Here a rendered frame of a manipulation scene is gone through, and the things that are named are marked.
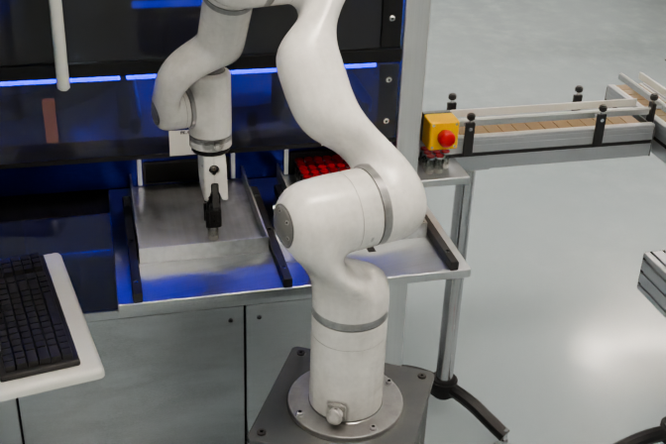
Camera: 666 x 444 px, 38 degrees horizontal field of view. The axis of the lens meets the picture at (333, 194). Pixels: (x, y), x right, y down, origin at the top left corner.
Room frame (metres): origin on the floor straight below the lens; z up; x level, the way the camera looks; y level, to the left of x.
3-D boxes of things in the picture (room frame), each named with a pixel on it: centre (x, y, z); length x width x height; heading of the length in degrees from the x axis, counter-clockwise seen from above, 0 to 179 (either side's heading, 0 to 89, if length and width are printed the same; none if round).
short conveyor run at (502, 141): (2.32, -0.49, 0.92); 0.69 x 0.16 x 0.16; 105
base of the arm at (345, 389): (1.27, -0.03, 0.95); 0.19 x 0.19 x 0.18
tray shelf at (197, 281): (1.82, 0.11, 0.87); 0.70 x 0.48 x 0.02; 105
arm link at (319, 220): (1.26, -0.01, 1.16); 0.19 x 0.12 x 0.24; 120
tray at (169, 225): (1.85, 0.30, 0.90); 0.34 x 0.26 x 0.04; 15
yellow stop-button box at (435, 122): (2.11, -0.24, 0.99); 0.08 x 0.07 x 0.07; 15
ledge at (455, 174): (2.16, -0.25, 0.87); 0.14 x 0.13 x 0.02; 15
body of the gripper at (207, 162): (1.76, 0.25, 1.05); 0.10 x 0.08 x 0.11; 15
